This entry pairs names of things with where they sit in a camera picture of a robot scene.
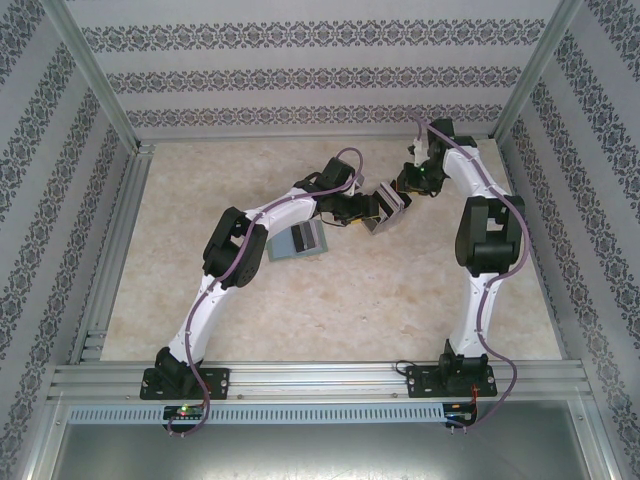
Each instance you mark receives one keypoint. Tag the clear acrylic card box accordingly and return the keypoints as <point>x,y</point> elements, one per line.
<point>385,225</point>

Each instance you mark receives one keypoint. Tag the dark card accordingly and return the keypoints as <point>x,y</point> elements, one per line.
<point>314,235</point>
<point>300,237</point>

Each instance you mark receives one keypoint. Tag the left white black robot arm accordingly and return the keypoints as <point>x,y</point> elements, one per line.
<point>275,212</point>

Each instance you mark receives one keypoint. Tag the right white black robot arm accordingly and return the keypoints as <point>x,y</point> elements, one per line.
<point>472,172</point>

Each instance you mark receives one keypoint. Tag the right controller board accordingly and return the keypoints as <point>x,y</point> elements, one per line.
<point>460,417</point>

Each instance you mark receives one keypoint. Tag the controller board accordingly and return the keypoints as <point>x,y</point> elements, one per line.
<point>185,412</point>
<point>460,417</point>

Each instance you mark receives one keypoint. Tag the grey metal sheet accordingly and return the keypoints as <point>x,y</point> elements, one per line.
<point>320,455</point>

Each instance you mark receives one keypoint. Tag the left controller board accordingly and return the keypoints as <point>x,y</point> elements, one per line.
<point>185,412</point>

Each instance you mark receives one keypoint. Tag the aluminium frame post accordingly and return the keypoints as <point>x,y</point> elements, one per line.
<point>536,70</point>
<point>96,70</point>

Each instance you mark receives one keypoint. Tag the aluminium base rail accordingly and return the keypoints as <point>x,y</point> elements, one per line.
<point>320,382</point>

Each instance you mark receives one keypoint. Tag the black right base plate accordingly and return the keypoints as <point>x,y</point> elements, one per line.
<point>420,382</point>

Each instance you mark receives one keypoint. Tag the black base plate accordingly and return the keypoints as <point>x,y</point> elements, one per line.
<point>420,382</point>
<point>220,382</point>

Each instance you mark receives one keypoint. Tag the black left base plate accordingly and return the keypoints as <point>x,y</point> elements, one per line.
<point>220,382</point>

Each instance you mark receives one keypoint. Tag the aluminium side rail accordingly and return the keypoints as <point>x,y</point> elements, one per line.
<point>115,250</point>

